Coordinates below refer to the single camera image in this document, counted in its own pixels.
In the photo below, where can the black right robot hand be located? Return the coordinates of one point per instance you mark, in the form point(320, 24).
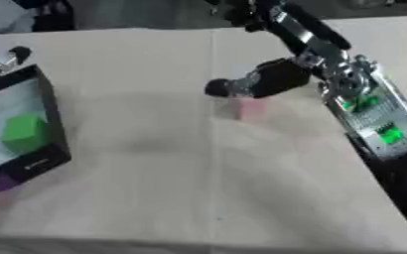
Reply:
point(279, 77)

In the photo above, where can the green block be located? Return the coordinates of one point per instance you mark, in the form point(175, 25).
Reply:
point(24, 132)

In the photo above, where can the black bag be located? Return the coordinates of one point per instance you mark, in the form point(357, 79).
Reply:
point(53, 16)

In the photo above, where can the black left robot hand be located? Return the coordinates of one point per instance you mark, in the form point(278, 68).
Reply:
point(20, 53)

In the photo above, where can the pink block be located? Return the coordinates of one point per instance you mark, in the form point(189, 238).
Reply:
point(253, 108)

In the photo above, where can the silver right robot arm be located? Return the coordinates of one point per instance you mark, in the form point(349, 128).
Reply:
point(375, 112)

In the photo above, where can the black box white inside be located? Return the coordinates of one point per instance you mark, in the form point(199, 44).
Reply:
point(50, 132)

